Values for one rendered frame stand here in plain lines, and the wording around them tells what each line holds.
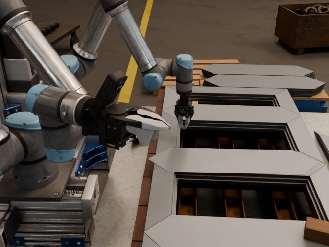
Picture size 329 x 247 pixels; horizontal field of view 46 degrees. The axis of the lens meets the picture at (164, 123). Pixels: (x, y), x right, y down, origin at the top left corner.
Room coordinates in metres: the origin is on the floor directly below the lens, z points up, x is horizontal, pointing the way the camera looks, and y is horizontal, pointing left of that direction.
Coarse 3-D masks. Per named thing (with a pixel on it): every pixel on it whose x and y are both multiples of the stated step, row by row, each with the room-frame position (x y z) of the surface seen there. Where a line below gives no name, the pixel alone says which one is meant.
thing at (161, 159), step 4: (168, 148) 1.48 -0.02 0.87; (160, 152) 1.45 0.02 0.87; (164, 152) 1.45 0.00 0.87; (168, 152) 1.45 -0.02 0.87; (156, 156) 1.42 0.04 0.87; (160, 156) 1.42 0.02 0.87; (164, 156) 1.42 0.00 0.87; (168, 156) 1.42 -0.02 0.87; (156, 160) 1.39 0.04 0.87; (160, 160) 1.39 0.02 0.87; (164, 160) 1.39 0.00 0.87; (156, 164) 1.36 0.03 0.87; (160, 164) 1.36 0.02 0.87; (164, 164) 1.36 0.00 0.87; (164, 168) 1.33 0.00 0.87
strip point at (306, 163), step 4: (296, 152) 1.45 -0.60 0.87; (296, 156) 1.42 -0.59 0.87; (300, 156) 1.42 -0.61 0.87; (304, 156) 1.42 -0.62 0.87; (300, 160) 1.39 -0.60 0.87; (304, 160) 1.39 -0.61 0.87; (308, 160) 1.39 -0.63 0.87; (312, 160) 1.39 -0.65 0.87; (300, 164) 1.36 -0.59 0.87; (304, 164) 1.36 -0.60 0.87; (308, 164) 1.36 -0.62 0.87; (312, 164) 1.36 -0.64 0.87; (316, 164) 1.36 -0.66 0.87; (304, 168) 1.33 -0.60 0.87; (308, 168) 1.33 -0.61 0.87; (304, 172) 1.30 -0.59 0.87
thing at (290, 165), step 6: (276, 150) 1.47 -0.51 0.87; (282, 150) 1.47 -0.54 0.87; (288, 150) 1.47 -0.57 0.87; (282, 156) 1.42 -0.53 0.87; (288, 156) 1.42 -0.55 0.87; (294, 156) 1.42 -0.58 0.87; (282, 162) 1.37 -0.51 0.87; (288, 162) 1.37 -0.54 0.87; (294, 162) 1.37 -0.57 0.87; (282, 168) 1.33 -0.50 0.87; (288, 168) 1.33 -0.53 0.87; (294, 168) 1.33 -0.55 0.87; (300, 168) 1.33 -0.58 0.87
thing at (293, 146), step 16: (192, 96) 2.08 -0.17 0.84; (208, 96) 2.08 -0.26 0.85; (224, 96) 2.07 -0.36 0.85; (240, 96) 2.07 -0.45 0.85; (256, 96) 2.06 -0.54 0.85; (272, 96) 2.06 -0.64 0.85; (192, 128) 1.74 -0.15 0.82; (208, 128) 1.73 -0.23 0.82; (224, 128) 1.73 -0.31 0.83; (240, 128) 1.72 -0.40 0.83; (256, 128) 1.72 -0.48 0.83; (272, 128) 1.72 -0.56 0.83; (288, 128) 1.68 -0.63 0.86; (176, 144) 1.54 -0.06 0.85; (288, 144) 1.59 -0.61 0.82; (176, 176) 1.31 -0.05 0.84; (192, 176) 1.30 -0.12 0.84; (208, 176) 1.30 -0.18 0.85; (224, 176) 1.30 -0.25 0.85; (240, 176) 1.30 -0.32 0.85; (256, 176) 1.29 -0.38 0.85; (272, 176) 1.29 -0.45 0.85; (288, 176) 1.28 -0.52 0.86; (304, 176) 1.28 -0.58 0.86; (176, 192) 1.22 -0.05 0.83; (320, 208) 1.10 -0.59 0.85
